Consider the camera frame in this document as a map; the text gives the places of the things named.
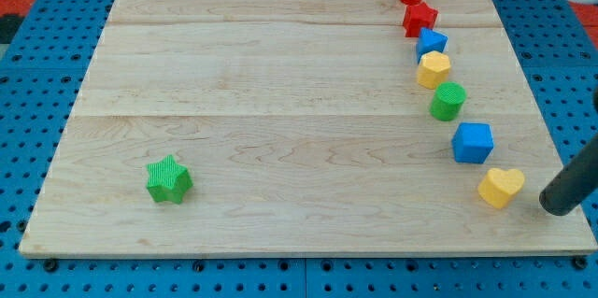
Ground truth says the blue cube block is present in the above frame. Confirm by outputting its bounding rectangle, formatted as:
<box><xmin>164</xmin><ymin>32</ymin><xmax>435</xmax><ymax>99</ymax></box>
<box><xmin>451</xmin><ymin>122</ymin><xmax>494</xmax><ymax>164</ymax></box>

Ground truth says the yellow heart block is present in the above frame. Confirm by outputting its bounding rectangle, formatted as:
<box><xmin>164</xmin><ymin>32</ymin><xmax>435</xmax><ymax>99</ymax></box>
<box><xmin>477</xmin><ymin>168</ymin><xmax>525</xmax><ymax>209</ymax></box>

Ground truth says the light wooden board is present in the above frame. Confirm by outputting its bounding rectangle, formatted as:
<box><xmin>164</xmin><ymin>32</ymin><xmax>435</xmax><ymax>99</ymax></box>
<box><xmin>20</xmin><ymin>0</ymin><xmax>597</xmax><ymax>259</ymax></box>

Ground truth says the green star block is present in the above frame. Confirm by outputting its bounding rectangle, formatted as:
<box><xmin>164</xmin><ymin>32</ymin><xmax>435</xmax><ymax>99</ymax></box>
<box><xmin>146</xmin><ymin>155</ymin><xmax>193</xmax><ymax>205</ymax></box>

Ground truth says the yellow hexagon block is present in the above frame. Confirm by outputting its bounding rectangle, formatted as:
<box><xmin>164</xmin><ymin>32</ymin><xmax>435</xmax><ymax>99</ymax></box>
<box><xmin>416</xmin><ymin>50</ymin><xmax>451</xmax><ymax>90</ymax></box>

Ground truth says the green cylinder block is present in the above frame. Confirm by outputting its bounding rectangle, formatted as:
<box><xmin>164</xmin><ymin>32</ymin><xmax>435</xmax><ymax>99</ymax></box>
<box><xmin>429</xmin><ymin>81</ymin><xmax>467</xmax><ymax>121</ymax></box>

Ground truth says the blue triangle block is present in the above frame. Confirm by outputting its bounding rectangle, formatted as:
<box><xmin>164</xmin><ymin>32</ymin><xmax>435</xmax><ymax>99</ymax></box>
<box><xmin>416</xmin><ymin>27</ymin><xmax>449</xmax><ymax>62</ymax></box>

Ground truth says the red star block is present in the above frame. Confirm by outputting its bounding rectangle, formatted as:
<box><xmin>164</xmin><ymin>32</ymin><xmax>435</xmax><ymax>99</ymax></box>
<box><xmin>403</xmin><ymin>2</ymin><xmax>438</xmax><ymax>37</ymax></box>

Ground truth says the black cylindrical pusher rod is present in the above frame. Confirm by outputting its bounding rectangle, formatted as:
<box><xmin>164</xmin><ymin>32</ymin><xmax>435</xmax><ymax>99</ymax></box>
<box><xmin>539</xmin><ymin>135</ymin><xmax>597</xmax><ymax>216</ymax></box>

